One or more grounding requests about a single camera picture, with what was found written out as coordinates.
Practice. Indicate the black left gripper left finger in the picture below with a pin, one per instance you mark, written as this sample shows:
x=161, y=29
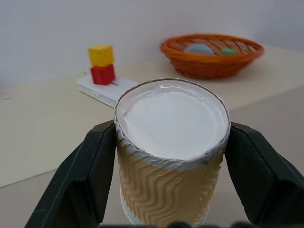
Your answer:
x=76, y=180

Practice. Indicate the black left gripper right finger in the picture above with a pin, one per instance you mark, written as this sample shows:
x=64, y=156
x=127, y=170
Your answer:
x=261, y=175

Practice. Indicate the brown ribbed paper cup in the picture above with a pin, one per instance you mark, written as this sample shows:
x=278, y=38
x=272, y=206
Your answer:
x=171, y=133

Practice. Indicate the white flat tray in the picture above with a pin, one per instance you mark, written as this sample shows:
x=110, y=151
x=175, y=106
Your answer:
x=104, y=91

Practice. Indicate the red cube block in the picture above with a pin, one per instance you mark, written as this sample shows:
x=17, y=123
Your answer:
x=103, y=74

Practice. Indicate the yellow cube block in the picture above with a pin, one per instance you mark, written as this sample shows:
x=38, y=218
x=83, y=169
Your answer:
x=101, y=55

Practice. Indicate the small green object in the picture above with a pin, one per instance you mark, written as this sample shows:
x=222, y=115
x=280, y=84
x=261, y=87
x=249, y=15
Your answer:
x=228, y=51

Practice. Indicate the orange wicker basket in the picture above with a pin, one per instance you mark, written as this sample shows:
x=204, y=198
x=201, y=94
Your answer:
x=211, y=57

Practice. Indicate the grey-blue round object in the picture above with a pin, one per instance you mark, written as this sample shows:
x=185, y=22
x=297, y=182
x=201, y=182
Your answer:
x=198, y=49

